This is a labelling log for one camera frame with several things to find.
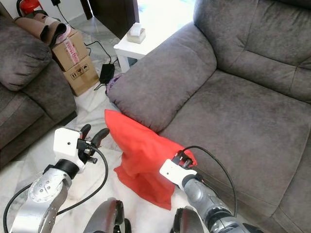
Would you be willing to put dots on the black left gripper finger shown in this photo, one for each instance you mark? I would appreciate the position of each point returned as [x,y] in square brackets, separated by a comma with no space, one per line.
[86,130]
[101,135]

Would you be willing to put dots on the red pillow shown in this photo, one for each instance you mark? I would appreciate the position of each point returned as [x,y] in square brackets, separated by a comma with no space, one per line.
[141,155]

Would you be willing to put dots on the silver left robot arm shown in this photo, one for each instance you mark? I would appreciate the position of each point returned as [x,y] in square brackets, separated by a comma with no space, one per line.
[43,194]

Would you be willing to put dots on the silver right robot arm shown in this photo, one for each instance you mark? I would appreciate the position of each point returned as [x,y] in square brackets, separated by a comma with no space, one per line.
[204,194]

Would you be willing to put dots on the grey fabric sofa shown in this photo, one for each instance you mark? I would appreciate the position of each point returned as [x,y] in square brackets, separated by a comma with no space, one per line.
[233,107]
[24,92]

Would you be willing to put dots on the cardboard box with black symbols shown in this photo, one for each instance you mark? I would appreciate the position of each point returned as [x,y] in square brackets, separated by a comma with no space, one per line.
[81,77]

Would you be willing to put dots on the purple basket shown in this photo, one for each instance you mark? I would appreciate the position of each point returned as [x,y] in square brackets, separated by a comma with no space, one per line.
[111,82]

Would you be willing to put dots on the black power adapter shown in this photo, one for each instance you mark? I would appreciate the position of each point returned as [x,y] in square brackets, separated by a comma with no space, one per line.
[107,73]

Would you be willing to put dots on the cardboard box with red tape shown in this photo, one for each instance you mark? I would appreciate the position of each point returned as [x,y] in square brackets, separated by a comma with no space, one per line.
[70,51]

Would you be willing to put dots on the white side table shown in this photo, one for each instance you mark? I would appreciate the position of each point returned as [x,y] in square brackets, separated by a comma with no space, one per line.
[131,50]

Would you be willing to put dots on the white tissue box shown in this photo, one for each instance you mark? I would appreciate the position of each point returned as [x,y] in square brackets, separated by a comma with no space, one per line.
[136,34]

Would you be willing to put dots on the brown pink fabric bundle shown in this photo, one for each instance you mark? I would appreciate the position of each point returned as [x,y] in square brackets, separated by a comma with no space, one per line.
[41,28]

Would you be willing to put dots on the dark wooden door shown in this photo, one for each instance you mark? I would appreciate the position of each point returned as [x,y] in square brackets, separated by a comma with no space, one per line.
[112,17]

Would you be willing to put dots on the red fire extinguisher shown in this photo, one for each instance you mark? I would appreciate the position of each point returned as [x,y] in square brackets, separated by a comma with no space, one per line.
[29,6]

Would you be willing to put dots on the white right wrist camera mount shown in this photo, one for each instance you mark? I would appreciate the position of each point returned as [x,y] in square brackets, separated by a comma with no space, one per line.
[172,171]

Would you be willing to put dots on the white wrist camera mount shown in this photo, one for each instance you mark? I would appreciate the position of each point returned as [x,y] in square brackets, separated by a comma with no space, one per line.
[172,171]
[65,143]

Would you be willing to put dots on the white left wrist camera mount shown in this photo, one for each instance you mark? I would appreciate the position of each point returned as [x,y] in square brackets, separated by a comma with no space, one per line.
[65,143]

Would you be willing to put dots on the black wall plug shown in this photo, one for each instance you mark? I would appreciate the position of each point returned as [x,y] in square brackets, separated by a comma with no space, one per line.
[56,2]

